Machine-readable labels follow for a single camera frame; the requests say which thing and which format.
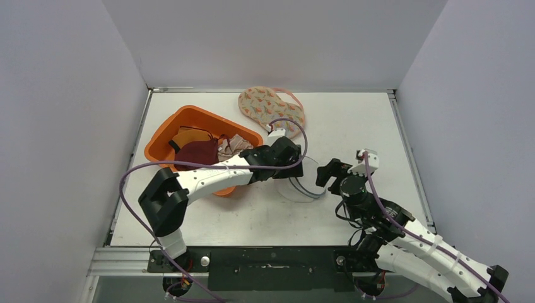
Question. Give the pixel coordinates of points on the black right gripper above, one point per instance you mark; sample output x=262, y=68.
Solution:
x=334, y=172

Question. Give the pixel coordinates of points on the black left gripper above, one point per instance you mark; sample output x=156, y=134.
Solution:
x=291, y=172

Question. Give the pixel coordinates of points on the floral padded bra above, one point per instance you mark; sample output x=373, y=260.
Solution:
x=273, y=108

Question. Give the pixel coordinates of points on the dark red bra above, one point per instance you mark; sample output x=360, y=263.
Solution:
x=201, y=152

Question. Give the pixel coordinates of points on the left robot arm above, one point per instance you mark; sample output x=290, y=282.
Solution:
x=165, y=199

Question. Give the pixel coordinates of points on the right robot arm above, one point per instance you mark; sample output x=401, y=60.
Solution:
x=392, y=239

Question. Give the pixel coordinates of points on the beige crumpled garment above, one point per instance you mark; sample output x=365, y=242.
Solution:
x=230, y=147

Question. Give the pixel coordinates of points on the orange plastic tub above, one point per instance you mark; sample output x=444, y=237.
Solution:
x=159, y=147

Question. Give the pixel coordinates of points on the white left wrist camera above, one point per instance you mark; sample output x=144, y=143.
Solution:
x=275, y=135

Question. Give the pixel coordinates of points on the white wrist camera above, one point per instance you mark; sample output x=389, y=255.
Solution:
x=275, y=135
x=367, y=161

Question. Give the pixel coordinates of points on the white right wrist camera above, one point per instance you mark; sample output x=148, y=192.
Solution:
x=367, y=161

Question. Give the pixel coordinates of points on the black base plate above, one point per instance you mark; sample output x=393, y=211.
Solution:
x=282, y=268

